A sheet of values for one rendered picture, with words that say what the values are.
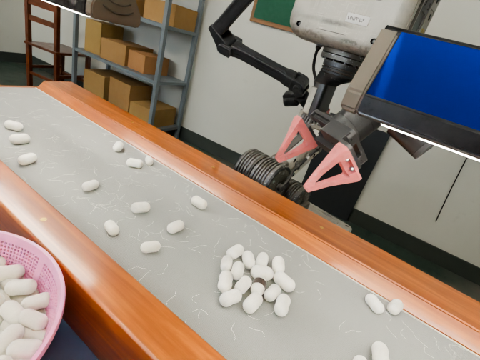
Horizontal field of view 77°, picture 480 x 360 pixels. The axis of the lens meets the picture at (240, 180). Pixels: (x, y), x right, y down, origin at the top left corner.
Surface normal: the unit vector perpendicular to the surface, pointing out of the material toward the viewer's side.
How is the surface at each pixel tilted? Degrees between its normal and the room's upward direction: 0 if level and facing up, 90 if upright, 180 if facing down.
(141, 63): 90
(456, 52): 58
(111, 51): 90
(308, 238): 45
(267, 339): 0
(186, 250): 0
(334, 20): 90
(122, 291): 0
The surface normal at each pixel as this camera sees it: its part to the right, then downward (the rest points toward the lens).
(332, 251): -0.19, -0.46
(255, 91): -0.49, 0.25
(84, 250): 0.26, -0.87
